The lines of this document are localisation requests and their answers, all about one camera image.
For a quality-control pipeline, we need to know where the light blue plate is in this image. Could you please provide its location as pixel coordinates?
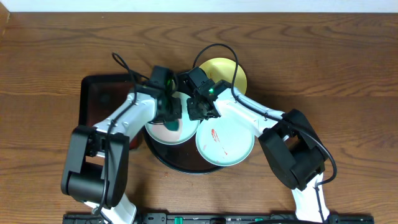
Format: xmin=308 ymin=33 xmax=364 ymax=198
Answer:
xmin=145 ymin=92 xmax=200 ymax=145
xmin=195 ymin=118 xmax=254 ymax=167

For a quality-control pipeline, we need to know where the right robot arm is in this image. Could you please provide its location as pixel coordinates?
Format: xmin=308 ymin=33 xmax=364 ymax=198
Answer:
xmin=182 ymin=67 xmax=335 ymax=223

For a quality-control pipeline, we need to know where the rectangular black tray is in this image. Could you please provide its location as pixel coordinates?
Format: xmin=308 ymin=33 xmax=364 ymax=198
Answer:
xmin=77 ymin=73 xmax=141 ymax=150

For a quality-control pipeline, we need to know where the right black cable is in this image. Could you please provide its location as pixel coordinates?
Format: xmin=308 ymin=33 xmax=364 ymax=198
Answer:
xmin=192 ymin=43 xmax=338 ymax=223

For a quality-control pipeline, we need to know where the green orange sponge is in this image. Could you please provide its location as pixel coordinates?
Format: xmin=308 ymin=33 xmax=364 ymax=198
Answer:
xmin=164 ymin=119 xmax=180 ymax=131

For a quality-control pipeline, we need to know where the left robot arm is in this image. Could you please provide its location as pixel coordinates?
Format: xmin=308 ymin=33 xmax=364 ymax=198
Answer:
xmin=61 ymin=66 xmax=182 ymax=223

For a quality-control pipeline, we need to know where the round black tray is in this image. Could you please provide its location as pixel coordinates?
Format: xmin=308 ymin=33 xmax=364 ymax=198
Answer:
xmin=144 ymin=128 xmax=224 ymax=174

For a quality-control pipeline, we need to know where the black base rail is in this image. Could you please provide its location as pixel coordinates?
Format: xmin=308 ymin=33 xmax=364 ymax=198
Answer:
xmin=62 ymin=212 xmax=376 ymax=224

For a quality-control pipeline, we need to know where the yellow plate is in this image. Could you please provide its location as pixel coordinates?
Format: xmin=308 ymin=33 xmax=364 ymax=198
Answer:
xmin=199 ymin=58 xmax=248 ymax=95

